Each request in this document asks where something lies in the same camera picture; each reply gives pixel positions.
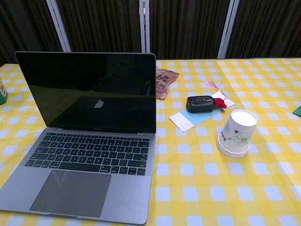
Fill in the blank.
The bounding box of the silver laptop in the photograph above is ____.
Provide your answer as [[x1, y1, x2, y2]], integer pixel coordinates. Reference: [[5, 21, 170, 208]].
[[0, 50, 158, 225]]

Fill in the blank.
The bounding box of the brown snack packet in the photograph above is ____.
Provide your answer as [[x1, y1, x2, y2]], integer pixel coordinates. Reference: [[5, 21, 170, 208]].
[[156, 67, 180, 100]]

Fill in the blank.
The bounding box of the blue white paper card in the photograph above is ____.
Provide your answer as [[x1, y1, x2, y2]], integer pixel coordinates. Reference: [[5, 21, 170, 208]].
[[168, 108, 221, 131]]

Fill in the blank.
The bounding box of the black ink bottle red cap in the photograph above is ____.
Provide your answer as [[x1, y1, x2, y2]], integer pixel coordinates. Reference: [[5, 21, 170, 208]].
[[186, 95, 227, 113]]

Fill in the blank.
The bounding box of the white tag with pink tassel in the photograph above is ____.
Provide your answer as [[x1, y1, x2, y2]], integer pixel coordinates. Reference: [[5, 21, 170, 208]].
[[203, 80, 235, 110]]

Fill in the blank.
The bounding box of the yellow white checkered tablecloth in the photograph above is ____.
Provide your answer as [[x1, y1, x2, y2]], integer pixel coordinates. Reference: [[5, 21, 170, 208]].
[[0, 57, 301, 226]]

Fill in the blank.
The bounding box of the floral white paper cup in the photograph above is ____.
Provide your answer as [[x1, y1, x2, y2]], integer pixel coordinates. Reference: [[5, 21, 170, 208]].
[[216, 109, 259, 158]]

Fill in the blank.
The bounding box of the dark pleated curtain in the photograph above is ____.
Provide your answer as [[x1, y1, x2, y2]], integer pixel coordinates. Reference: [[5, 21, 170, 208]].
[[0, 0, 301, 67]]

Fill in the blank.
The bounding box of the green yellow can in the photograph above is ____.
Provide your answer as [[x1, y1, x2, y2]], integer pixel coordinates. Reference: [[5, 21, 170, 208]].
[[0, 76, 8, 105]]

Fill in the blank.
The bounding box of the white metal frame post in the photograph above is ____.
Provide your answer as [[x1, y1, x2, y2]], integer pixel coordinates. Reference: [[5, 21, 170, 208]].
[[139, 0, 151, 53], [46, 0, 72, 53], [217, 0, 240, 59]]

